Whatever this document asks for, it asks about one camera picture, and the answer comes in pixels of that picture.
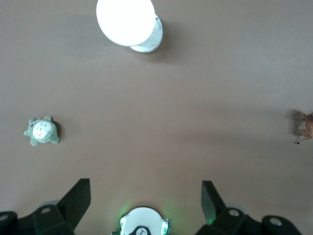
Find brown lion statue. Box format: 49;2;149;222
294;111;313;145

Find grey green Totoro plush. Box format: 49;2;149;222
23;115;60;147

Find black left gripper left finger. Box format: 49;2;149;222
0;178;91;235

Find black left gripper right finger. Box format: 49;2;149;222
195;180;302;235

